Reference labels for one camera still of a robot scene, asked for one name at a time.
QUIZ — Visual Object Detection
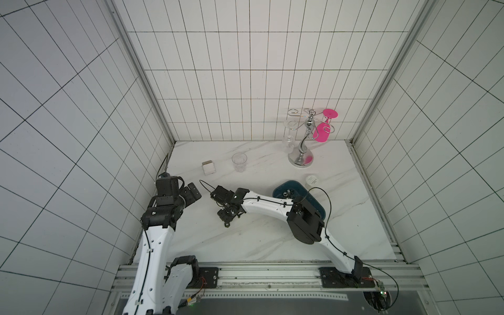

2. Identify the clear wine glass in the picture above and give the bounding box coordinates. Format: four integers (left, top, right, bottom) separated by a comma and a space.
282, 119, 299, 154

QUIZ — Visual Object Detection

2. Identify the clear plastic cup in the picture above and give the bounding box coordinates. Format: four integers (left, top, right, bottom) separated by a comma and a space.
232, 152, 248, 173

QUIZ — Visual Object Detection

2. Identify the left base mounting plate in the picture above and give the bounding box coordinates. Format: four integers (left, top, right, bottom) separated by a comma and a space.
191, 267, 220, 289

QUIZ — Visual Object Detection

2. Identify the base mounting plate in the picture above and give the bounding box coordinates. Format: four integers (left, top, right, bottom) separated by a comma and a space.
318, 267, 375, 289
191, 267, 220, 289

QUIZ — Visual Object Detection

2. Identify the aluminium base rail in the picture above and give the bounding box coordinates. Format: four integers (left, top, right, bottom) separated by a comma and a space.
112, 261, 432, 304

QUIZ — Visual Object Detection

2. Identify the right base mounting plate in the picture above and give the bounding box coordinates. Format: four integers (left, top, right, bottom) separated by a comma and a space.
318, 267, 375, 289

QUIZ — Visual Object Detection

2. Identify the teal storage box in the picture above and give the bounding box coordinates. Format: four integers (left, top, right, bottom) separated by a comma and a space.
272, 181, 326, 220

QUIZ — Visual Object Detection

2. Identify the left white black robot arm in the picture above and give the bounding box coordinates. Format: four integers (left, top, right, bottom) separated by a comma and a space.
122, 172, 201, 314

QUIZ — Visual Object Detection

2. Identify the silver glass rack stand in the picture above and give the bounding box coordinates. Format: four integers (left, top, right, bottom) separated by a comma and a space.
287, 108, 335, 168

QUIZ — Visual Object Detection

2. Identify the small white cardboard box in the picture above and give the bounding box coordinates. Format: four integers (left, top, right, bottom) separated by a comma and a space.
202, 160, 216, 176

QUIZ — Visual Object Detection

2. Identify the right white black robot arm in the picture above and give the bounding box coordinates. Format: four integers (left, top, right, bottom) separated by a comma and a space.
210, 186, 363, 282

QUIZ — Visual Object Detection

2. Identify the pink wine glass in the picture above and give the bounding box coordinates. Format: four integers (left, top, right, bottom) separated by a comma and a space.
313, 108, 339, 143

